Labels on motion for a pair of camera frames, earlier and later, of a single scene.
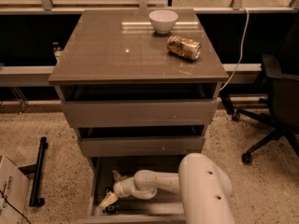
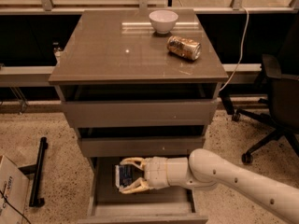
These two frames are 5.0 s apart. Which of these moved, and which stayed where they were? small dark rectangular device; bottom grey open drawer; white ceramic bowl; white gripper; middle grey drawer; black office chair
Moved: small dark rectangular device; white gripper
Stayed: bottom grey open drawer; middle grey drawer; white ceramic bowl; black office chair
